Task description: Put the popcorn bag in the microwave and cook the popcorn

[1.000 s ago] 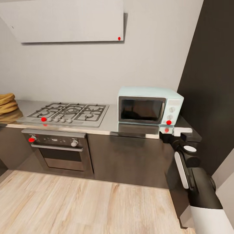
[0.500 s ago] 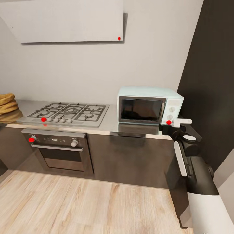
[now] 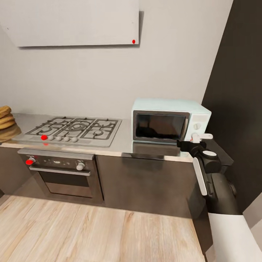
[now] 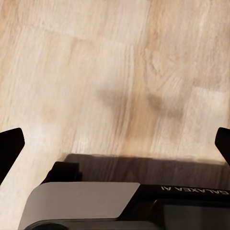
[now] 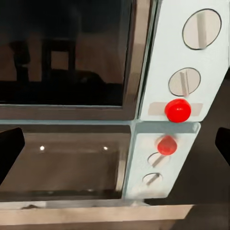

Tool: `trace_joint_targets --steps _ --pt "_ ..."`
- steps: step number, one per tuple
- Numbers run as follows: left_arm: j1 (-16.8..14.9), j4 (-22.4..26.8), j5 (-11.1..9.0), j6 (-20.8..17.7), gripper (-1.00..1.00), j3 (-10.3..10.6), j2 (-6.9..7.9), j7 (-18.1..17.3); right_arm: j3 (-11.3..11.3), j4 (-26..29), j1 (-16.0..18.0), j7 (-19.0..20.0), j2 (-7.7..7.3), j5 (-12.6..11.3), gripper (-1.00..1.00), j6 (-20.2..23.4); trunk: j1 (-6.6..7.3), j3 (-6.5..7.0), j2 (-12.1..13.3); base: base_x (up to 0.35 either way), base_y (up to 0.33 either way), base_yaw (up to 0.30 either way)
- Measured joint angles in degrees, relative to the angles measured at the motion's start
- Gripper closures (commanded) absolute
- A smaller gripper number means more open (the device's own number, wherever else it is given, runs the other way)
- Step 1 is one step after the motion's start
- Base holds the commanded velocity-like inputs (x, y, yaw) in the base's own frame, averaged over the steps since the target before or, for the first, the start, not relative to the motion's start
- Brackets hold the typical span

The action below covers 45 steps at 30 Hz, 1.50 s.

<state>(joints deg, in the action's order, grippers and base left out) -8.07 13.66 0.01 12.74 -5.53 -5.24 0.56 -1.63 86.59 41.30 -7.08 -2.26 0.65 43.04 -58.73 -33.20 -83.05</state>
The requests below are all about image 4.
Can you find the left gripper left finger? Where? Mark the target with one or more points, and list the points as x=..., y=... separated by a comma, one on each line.
x=11, y=144

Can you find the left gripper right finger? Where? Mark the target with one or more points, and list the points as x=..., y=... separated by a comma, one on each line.
x=222, y=142

